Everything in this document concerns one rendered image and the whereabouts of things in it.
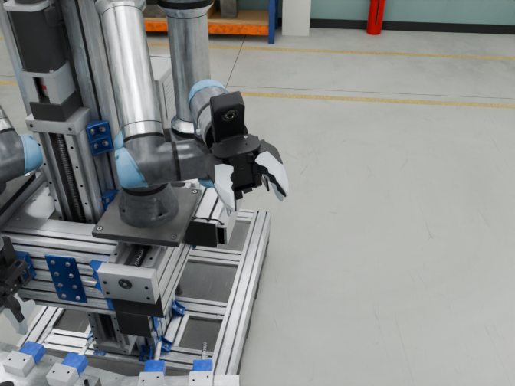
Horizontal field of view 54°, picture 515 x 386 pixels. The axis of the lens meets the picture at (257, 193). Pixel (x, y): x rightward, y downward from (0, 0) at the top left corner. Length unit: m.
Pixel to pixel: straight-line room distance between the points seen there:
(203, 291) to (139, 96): 1.42
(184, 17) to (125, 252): 0.59
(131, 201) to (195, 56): 0.39
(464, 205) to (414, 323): 1.03
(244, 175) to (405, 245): 2.18
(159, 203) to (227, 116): 0.60
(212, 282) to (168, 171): 1.39
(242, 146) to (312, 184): 2.50
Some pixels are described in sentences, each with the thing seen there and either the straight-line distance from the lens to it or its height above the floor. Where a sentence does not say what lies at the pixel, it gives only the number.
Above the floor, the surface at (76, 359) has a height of 0.90.
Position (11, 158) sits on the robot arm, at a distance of 1.08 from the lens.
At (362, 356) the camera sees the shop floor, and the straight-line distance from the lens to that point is 2.32.
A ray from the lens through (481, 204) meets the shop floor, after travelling 3.33.
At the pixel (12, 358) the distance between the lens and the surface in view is 1.26.
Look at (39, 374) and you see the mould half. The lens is 1.24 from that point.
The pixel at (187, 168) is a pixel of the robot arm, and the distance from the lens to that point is 0.92.
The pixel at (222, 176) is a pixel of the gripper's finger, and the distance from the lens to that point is 0.69.
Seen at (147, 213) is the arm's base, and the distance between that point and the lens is 1.26.
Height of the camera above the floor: 1.84
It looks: 36 degrees down
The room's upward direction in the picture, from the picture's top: straight up
